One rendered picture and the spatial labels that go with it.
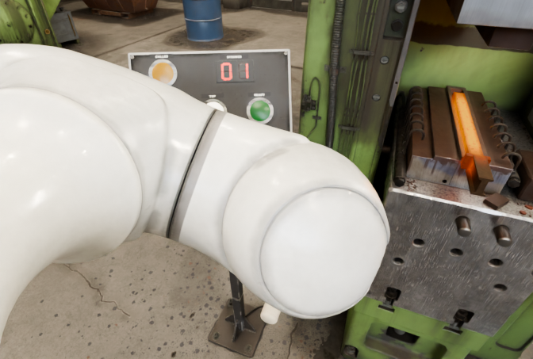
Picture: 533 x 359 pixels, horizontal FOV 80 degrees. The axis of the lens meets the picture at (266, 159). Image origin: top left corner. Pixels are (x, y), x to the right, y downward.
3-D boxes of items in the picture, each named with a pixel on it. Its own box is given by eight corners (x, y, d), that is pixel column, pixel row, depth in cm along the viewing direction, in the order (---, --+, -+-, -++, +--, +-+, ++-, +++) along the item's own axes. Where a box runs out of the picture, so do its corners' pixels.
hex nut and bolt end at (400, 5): (401, 34, 74) (409, 1, 70) (388, 32, 75) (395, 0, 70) (401, 31, 76) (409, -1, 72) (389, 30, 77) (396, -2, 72)
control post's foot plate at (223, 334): (253, 361, 128) (252, 351, 122) (205, 341, 134) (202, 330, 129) (271, 311, 144) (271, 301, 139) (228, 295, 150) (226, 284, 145)
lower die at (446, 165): (498, 196, 72) (515, 166, 67) (404, 176, 78) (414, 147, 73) (472, 114, 104) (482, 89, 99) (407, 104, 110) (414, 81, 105)
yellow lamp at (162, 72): (170, 87, 66) (166, 66, 63) (151, 84, 67) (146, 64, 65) (178, 82, 68) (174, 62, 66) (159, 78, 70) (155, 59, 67)
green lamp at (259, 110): (267, 124, 68) (267, 106, 65) (247, 121, 69) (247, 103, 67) (272, 118, 70) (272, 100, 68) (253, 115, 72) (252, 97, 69)
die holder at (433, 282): (492, 337, 90) (586, 232, 64) (357, 294, 101) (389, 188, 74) (467, 207, 132) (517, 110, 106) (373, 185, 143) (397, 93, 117)
